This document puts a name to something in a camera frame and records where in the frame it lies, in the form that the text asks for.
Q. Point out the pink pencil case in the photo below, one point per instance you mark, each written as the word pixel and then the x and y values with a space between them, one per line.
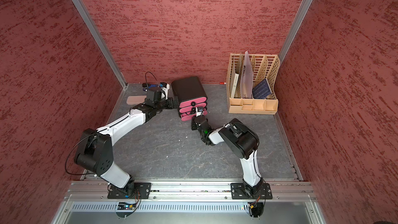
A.
pixel 134 100

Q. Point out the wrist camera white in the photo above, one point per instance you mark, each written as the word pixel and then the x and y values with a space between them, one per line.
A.
pixel 165 89
pixel 200 111

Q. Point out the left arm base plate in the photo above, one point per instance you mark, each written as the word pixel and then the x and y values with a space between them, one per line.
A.
pixel 134 191

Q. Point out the aluminium corner post left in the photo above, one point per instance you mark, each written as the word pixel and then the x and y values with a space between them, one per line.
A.
pixel 85 15

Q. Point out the aluminium corner post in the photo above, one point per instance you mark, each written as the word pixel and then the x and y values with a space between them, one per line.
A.
pixel 85 15
pixel 299 17

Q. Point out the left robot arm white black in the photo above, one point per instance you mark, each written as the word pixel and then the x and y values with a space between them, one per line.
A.
pixel 94 152

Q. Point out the aluminium corner post right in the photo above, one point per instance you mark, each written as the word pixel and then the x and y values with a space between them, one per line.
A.
pixel 299 17

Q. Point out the black pink drawer cabinet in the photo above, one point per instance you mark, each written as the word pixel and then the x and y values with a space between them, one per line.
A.
pixel 190 95

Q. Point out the beige paper folder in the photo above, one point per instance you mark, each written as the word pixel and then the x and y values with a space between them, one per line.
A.
pixel 235 72

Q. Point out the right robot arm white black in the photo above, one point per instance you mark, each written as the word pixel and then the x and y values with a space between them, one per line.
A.
pixel 241 139

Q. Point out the beige file organizer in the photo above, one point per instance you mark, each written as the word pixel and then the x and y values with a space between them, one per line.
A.
pixel 264 72

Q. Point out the dark blue notebook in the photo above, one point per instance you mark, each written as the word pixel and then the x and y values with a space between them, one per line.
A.
pixel 262 90

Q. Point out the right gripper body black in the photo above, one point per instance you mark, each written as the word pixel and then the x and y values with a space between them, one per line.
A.
pixel 195 126

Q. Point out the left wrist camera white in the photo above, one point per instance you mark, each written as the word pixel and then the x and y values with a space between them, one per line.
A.
pixel 165 89

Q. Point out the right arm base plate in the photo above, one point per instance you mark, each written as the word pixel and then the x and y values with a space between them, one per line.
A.
pixel 241 191

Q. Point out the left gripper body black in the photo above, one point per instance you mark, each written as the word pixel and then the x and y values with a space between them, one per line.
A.
pixel 168 104

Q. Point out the blue black stapler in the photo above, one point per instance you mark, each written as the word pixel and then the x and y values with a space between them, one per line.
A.
pixel 148 85

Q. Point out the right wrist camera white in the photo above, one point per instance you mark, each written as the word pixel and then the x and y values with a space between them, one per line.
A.
pixel 200 111

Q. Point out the translucent grey folder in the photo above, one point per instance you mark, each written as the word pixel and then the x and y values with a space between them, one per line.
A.
pixel 246 82

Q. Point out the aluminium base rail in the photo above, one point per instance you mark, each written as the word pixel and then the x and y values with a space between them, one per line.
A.
pixel 192 190

